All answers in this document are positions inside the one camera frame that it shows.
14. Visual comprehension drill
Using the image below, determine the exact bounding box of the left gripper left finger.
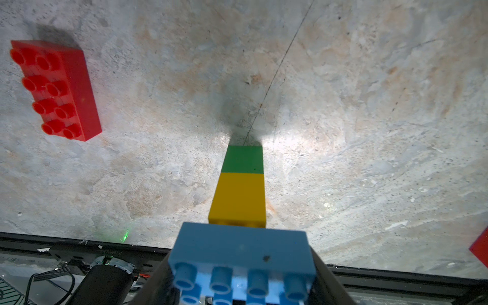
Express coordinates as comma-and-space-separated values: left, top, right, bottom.
129, 254, 179, 305

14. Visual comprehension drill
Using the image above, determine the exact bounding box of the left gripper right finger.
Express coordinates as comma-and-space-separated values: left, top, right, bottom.
308, 249, 356, 305

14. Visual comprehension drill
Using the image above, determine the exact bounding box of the light blue long lego brick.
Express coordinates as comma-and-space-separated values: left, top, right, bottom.
169, 222, 316, 304

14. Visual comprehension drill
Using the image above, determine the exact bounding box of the yellow square lego brick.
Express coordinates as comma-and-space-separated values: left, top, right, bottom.
208, 173, 266, 228

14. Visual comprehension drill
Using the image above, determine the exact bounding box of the light green square lego brick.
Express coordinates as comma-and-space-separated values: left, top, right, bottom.
221, 146, 264, 174

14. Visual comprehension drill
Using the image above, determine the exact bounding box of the red square lego brick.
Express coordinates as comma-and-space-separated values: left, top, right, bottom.
469, 227, 488, 268

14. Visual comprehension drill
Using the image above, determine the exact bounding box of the red long lego brick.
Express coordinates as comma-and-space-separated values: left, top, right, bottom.
10, 40, 102, 142

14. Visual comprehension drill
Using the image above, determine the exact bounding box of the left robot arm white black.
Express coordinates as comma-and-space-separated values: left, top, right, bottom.
67, 255, 355, 304

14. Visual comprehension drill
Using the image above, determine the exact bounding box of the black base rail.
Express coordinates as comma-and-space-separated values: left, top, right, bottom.
1, 232, 487, 304

